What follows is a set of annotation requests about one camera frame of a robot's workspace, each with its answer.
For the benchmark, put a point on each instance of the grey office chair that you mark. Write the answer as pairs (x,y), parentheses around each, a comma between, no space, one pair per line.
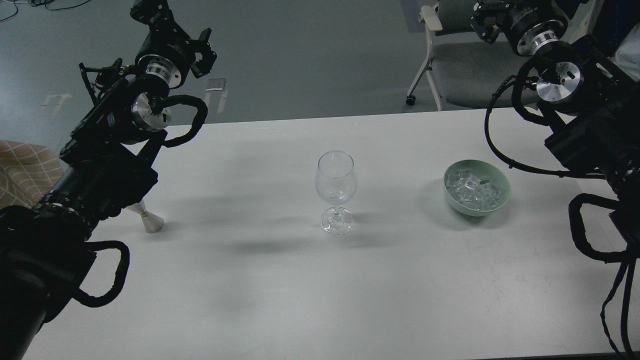
(460,69)

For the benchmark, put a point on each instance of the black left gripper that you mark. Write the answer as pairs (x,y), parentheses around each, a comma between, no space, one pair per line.
(170,54)

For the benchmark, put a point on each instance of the clear wine glass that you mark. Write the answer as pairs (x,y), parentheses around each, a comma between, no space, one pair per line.
(336,184)

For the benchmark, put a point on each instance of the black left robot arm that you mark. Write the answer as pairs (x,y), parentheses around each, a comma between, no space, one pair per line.
(47,258)

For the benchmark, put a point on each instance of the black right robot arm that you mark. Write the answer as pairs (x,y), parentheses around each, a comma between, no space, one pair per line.
(592,108)

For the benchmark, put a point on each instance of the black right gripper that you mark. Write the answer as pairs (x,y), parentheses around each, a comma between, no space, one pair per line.
(526,25)

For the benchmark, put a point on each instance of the pile of ice cubes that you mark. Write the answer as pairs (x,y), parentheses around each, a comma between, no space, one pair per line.
(474,192)

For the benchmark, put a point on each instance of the green bowl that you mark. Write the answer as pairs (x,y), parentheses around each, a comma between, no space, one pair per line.
(481,169)

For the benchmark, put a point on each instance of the steel double jigger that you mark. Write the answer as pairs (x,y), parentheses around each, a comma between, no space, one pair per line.
(151,222)

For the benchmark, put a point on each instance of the beige checkered cushion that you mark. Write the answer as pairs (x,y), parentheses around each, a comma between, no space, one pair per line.
(27,173)

